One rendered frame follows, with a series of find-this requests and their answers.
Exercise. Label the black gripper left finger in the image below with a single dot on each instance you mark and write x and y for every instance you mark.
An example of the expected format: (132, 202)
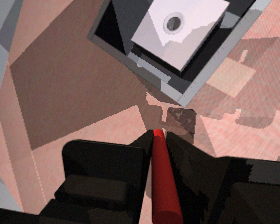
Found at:
(112, 161)

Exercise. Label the white square plate with hole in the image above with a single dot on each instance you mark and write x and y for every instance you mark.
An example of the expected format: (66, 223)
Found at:
(173, 33)

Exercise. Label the dark grey open box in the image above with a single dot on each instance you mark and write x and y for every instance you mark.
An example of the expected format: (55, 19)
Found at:
(118, 20)

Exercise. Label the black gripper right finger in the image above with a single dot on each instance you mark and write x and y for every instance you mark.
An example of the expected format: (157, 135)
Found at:
(203, 182)

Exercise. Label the red peg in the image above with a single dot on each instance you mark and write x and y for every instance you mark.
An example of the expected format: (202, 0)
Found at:
(166, 207)

